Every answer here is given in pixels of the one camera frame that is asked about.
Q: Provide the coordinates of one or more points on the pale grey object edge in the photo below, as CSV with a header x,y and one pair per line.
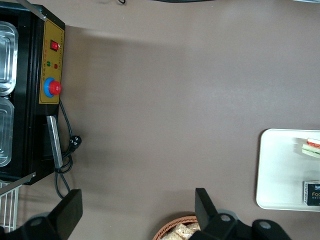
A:
x,y
307,1

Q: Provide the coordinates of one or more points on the red indicator light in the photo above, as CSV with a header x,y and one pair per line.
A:
x,y
55,66

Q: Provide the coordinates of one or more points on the triangle sandwich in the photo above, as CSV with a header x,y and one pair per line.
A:
x,y
312,148

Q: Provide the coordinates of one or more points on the brown wicker basket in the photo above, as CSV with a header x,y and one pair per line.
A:
x,y
170,225

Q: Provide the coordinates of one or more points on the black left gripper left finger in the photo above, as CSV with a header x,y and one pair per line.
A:
x,y
67,212

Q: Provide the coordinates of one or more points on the red rocker power switch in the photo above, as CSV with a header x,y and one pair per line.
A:
x,y
55,45

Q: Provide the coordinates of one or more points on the yellow control panel plate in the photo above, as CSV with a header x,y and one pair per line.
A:
x,y
53,75

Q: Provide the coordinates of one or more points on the silver metal frame rail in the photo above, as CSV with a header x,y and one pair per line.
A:
x,y
17,183
33,10

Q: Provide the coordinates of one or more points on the black printed packet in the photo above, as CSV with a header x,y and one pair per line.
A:
x,y
312,193

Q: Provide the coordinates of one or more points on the white plastic tray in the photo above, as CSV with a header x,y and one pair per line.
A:
x,y
280,175

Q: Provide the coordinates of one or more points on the wrapped bread piece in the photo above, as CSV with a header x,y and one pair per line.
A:
x,y
184,230
195,226
172,236

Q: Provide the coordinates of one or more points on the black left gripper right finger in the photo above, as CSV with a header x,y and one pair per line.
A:
x,y
207,215

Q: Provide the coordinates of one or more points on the steel food pan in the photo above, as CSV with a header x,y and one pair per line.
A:
x,y
6,130
10,57

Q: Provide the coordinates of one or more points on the red knob on blue dial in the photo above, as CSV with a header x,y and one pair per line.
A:
x,y
54,87

